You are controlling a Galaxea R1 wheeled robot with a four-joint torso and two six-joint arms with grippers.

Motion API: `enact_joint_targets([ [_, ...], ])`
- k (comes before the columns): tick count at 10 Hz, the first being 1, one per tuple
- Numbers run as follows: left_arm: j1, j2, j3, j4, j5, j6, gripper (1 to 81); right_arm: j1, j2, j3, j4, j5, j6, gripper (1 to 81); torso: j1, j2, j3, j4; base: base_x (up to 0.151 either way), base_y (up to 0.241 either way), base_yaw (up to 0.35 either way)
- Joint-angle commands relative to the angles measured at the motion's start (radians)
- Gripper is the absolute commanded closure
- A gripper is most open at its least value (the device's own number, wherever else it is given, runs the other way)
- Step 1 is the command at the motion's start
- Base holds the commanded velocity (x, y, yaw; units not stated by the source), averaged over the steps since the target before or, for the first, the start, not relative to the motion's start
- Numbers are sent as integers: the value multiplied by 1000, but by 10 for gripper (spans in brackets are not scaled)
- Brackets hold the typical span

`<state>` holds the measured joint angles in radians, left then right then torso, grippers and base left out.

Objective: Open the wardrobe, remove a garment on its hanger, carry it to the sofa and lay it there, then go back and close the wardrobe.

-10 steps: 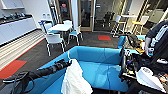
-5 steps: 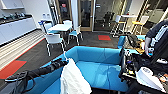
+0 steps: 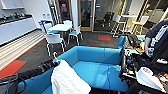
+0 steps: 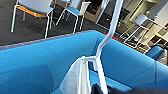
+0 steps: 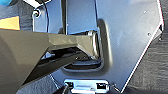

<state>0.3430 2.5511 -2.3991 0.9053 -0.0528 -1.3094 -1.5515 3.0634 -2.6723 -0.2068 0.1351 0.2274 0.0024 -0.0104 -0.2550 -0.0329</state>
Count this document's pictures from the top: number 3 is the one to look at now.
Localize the tall white table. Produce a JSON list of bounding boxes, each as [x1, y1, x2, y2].
[[119, 14, 138, 34]]

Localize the black equipment cart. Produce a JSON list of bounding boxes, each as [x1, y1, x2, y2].
[[118, 33, 168, 94]]

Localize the white lower kitchen cabinets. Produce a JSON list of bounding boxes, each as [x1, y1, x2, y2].
[[0, 14, 38, 46]]

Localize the white hanger with shirt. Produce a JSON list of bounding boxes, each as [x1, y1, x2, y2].
[[52, 50, 59, 63]]

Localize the person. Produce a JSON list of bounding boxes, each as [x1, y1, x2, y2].
[[143, 19, 168, 64]]

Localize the white square table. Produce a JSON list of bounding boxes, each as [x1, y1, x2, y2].
[[48, 23, 74, 33]]

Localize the wood framed glass door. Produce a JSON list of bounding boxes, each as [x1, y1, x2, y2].
[[56, 0, 74, 26], [78, 0, 96, 33]]

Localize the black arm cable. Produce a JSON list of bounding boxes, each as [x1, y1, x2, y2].
[[0, 73, 21, 94]]

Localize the white chair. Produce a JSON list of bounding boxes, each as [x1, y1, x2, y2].
[[63, 19, 74, 27], [38, 20, 54, 34], [67, 25, 84, 46], [44, 32, 67, 56]]

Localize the tall white stool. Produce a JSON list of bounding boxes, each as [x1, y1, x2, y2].
[[110, 14, 124, 38]]

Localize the white shirt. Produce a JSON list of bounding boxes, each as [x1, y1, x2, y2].
[[50, 59, 93, 94]]

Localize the white kitchen cabinets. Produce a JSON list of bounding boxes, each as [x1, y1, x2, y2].
[[0, 0, 26, 10], [0, 14, 38, 46]]

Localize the blue sofa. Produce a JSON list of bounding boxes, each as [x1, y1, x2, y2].
[[16, 45, 134, 94]]

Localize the black office chair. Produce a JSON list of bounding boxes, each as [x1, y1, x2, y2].
[[101, 12, 116, 28]]

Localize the tall yellow stool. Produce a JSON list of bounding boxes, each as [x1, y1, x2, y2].
[[131, 15, 149, 36]]

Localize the white upper kitchen cabinets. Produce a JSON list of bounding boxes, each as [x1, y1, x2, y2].
[[0, 0, 26, 10]]

